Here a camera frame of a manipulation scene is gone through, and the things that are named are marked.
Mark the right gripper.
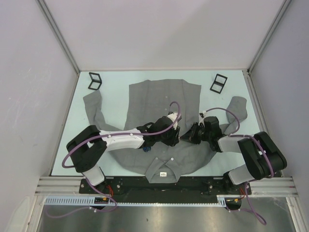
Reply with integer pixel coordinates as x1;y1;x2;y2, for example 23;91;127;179
180;122;211;144

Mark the grey button-up shirt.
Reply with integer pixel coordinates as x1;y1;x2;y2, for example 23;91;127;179
83;79;249;184

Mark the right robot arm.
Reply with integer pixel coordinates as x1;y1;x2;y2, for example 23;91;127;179
180;116;287;194

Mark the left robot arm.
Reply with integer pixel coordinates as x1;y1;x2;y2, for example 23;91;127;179
62;112;181;193

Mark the black display box, right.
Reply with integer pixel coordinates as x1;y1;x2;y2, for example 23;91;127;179
210;73;228;94

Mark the black display box,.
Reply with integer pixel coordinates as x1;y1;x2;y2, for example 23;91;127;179
88;72;102;91
210;73;228;94

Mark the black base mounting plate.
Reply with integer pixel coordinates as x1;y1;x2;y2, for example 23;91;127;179
94;176;252;196

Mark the black display box, left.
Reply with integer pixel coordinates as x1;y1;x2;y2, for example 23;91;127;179
88;72;102;91

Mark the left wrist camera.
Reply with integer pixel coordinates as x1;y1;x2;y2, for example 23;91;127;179
167;112;182;122

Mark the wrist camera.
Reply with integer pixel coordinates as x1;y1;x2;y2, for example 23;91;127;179
198;111;208;125
167;112;182;122

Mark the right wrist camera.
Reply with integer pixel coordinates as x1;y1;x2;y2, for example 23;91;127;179
198;111;208;125

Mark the white slotted cable duct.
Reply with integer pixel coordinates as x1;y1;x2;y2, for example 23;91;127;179
44;195;229;206

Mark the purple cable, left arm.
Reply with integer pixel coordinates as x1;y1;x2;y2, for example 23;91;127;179
45;101;183;218

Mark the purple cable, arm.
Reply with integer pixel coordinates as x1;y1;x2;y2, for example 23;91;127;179
204;107;275;227
45;101;183;218

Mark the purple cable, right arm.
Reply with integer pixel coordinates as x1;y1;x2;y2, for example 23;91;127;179
204;107;275;227

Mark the aluminium frame rail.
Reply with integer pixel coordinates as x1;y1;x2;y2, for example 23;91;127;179
35;176;85;196

